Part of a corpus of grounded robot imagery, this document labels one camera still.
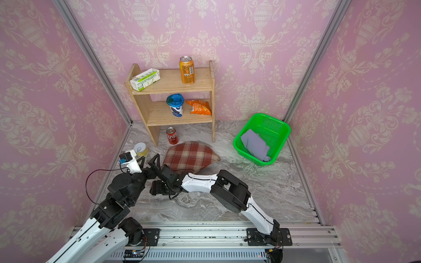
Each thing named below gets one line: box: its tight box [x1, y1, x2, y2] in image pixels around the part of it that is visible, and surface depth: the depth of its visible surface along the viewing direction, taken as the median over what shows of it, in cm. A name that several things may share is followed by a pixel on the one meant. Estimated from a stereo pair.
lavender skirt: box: [241, 128, 271, 162], surface depth 102 cm
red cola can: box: [166, 126, 179, 146], surface depth 104 cm
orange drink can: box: [178, 55, 196, 85], surface depth 74 cm
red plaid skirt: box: [163, 140, 221, 175], surface depth 99 cm
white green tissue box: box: [129, 67, 161, 92], surface depth 76 cm
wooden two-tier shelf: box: [124, 60, 216, 147], surface depth 85 cm
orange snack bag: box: [186, 99, 213, 116], surface depth 93 cm
